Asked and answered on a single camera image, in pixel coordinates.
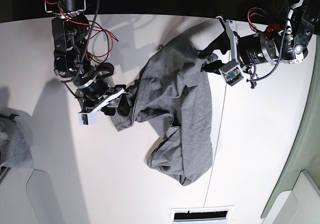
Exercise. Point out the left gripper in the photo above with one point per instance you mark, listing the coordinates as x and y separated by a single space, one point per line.
251 49

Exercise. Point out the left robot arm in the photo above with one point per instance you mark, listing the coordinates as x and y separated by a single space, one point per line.
275 41

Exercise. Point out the grey t-shirt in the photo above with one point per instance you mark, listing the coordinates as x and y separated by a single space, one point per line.
173 95

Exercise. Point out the grey cloth pile at left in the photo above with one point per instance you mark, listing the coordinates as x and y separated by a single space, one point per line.
16 139

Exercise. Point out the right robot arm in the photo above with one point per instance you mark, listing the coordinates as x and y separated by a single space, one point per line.
73 62

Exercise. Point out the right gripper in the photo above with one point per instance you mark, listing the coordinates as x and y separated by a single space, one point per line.
98 95

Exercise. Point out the white cable grommet slot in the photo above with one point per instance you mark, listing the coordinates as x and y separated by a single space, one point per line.
218 214

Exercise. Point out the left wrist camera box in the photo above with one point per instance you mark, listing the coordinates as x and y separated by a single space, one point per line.
231 72

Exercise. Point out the white bin at lower left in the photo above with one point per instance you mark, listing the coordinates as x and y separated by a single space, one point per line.
28 196

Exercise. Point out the white bin at lower right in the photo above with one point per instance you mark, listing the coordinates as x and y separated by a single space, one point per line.
299 205

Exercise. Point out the white bin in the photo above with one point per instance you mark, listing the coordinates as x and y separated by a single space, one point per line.
299 205
28 196

